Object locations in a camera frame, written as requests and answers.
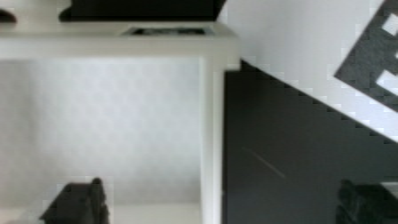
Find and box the white drawer cabinet box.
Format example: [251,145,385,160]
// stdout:
[218,0,398,143]

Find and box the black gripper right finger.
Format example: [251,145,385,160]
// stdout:
[333,180,398,224]

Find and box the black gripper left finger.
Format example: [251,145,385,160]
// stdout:
[38,178,109,224]

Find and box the white front drawer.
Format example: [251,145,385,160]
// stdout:
[0,0,239,224]

